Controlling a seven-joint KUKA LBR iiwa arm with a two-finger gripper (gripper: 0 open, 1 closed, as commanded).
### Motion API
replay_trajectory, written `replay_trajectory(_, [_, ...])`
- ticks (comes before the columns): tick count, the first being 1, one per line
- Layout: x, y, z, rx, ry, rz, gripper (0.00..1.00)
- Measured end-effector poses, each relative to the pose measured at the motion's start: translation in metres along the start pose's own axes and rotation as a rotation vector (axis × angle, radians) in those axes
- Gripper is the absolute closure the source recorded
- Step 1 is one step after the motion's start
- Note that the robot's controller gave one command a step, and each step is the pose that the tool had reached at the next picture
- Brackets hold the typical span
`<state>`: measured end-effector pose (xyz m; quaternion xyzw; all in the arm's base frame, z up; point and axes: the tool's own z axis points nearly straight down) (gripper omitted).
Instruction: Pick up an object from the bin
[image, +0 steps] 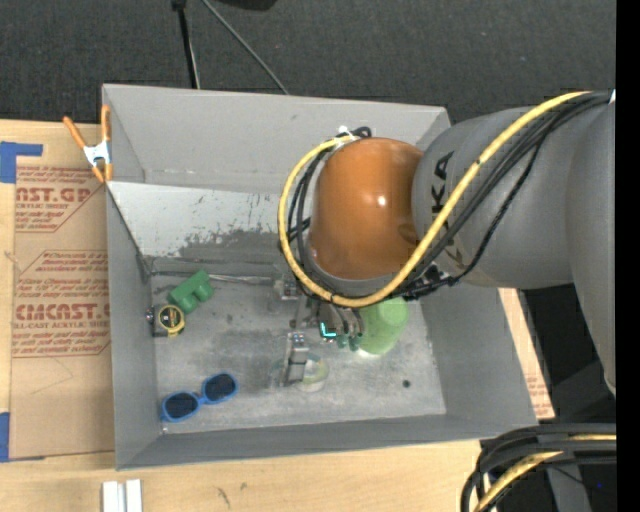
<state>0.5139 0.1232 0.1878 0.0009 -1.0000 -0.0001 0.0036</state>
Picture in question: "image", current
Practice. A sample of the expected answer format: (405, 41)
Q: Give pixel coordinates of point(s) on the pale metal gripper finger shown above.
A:
(288, 290)
(298, 352)

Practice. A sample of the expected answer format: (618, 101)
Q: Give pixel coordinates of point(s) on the blue sunglasses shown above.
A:
(220, 389)

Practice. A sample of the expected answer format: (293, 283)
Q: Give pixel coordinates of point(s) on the yellow and black tape measure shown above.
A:
(169, 320)

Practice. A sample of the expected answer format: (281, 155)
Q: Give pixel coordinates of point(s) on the light green cup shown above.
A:
(385, 322)

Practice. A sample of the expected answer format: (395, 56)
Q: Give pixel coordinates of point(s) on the grey metal bin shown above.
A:
(240, 140)

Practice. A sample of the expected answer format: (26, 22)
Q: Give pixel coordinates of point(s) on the green E-shaped block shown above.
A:
(190, 296)

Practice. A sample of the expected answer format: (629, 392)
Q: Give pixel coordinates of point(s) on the brown cardboard board red print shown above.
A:
(55, 280)

